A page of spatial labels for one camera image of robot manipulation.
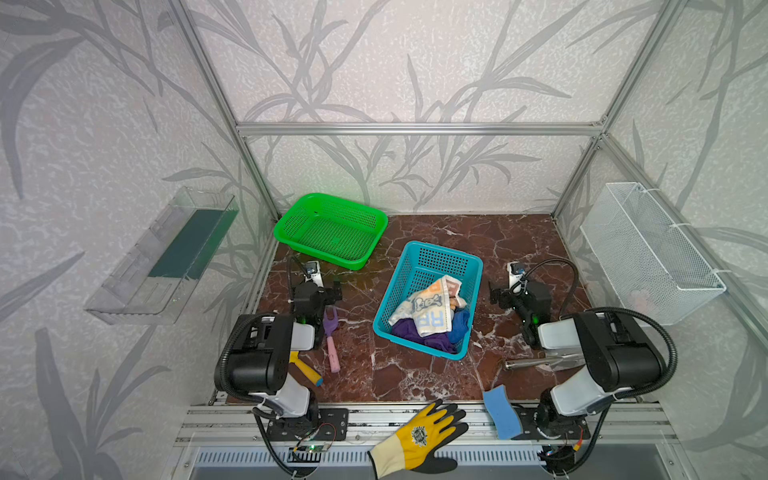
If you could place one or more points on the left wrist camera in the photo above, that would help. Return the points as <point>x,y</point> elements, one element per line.
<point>313,273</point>

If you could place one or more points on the yellow toy shovel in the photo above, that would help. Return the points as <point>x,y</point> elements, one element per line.
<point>312,375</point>

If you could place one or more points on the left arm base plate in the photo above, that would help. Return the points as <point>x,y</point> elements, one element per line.
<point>324,424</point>

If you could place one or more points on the green circuit board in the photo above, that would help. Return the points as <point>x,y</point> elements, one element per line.
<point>309,453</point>

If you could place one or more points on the purple towel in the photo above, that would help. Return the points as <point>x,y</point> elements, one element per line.
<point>406,329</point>

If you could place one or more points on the rabbit print towel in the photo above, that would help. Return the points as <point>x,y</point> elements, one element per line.
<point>433,308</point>

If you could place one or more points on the white wire basket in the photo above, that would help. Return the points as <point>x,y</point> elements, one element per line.
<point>650,262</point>

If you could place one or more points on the green plastic basket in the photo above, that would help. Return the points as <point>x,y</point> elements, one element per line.
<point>332,229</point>

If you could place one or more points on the blue sponge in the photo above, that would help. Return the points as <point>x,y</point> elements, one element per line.
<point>505,418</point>

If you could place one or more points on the yellow black work glove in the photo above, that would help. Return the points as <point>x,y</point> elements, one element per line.
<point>414,445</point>

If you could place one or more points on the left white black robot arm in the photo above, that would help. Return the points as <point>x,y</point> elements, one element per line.
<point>253,366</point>

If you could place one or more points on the blue towel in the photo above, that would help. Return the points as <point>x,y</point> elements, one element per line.
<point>460,326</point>

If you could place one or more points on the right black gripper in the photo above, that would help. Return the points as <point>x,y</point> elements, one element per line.
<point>510,297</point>

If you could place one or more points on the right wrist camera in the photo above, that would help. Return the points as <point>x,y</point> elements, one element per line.
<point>516,272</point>

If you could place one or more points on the clear wall shelf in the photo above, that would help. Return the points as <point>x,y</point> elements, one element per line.
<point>154,281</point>

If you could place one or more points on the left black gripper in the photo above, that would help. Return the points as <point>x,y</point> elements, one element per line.
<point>318,294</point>

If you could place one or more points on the purple pink toy rake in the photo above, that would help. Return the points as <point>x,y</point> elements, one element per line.
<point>330,324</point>

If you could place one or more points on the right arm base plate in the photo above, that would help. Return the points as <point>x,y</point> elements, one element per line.
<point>543,424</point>

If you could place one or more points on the teal plastic basket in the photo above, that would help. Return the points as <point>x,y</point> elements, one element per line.
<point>419,266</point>

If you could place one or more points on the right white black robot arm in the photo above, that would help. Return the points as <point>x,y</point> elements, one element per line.
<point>618,353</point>

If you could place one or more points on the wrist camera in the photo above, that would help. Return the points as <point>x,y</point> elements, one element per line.
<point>313,273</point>
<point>516,272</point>

